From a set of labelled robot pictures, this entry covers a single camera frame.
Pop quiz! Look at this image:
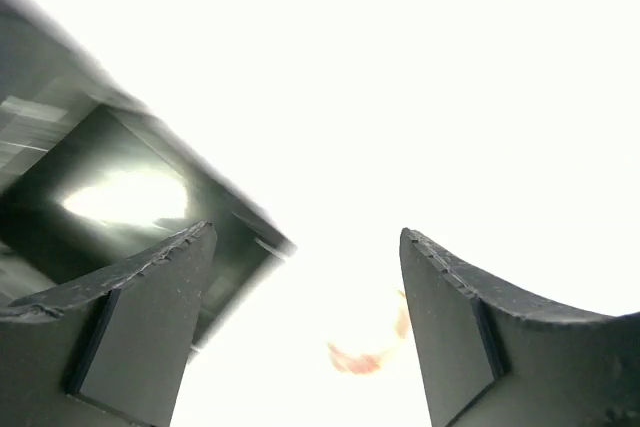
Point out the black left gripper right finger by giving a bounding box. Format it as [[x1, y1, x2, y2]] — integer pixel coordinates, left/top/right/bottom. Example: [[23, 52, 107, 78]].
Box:
[[399, 229, 639, 427]]

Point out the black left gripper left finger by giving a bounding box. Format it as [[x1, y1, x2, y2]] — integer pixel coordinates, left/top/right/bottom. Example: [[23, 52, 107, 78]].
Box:
[[1, 222, 216, 427]]

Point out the large clear tape roll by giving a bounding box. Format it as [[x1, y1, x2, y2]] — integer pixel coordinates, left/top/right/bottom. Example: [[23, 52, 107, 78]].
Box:
[[326, 289, 411, 375]]

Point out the black four-compartment organizer tray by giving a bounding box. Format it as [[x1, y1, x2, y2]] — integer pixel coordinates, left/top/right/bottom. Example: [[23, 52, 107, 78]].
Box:
[[1, 0, 294, 346]]

